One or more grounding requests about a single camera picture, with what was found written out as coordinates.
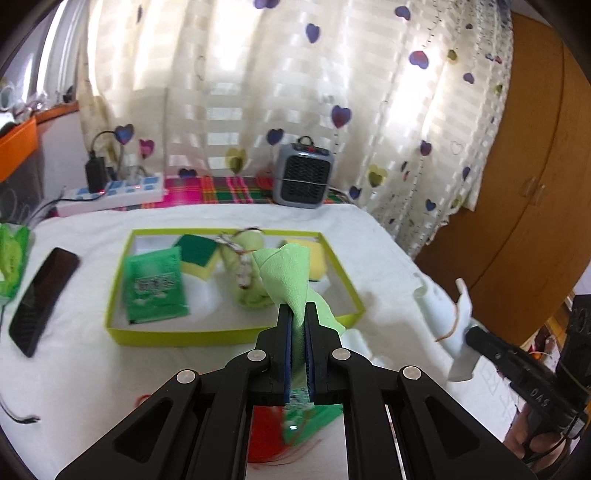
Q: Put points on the white power strip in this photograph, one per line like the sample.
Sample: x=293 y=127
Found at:
x=120 y=194

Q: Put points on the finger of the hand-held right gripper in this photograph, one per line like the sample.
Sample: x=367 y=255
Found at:
x=489 y=344

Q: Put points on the white mug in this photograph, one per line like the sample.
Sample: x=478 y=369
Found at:
x=5 y=99

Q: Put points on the metal window frame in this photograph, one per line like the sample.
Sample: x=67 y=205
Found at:
x=60 y=46

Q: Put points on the green towel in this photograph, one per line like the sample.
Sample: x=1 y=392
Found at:
x=249 y=295

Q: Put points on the person's right hand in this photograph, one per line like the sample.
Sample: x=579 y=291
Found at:
x=531 y=438

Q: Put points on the green printed packet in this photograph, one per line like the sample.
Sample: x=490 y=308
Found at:
x=318 y=422

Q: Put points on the yellow sponge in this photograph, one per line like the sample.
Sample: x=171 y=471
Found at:
x=316 y=258

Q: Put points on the wooden wardrobe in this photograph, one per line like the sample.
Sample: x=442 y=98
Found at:
x=531 y=184

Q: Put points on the small grey heater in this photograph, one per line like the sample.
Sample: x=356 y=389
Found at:
x=302 y=180

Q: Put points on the heart print curtain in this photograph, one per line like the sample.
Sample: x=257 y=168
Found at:
x=231 y=69

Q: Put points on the black smartphone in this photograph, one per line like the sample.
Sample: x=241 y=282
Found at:
x=41 y=300

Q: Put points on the orange tray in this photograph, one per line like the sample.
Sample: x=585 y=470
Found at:
x=16 y=147

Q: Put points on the green wipes packet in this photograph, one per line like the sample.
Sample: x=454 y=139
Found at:
x=157 y=286

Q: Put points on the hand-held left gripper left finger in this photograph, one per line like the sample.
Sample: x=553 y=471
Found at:
x=287 y=360

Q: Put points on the light green cloth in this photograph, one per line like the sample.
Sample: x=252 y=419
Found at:
x=286 y=277

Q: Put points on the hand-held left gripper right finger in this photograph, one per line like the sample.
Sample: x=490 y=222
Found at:
x=310 y=360

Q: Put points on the yellow-green cardboard box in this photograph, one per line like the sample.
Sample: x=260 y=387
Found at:
x=184 y=334

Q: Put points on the crumpled green plastic bag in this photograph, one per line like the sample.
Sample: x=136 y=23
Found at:
x=11 y=258

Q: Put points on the black charger adapter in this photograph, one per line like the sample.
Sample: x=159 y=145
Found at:
x=95 y=173

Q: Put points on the green scouring sponge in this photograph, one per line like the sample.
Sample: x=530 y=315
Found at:
x=196 y=249

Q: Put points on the red plastic packet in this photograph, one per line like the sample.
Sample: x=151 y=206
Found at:
x=265 y=434

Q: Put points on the plaid cloth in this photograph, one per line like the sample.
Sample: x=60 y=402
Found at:
x=221 y=189

